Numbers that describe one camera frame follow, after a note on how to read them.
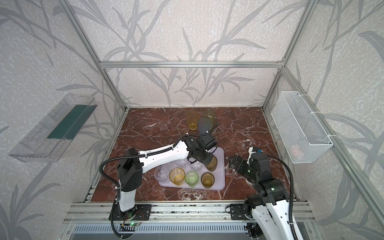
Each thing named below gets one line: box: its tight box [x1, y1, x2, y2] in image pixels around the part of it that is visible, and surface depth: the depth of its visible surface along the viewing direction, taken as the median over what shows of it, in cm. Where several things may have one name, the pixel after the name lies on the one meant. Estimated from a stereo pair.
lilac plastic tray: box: [158, 147, 226, 191], surface depth 83 cm
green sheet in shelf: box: [47, 104, 98, 140], surface depth 70 cm
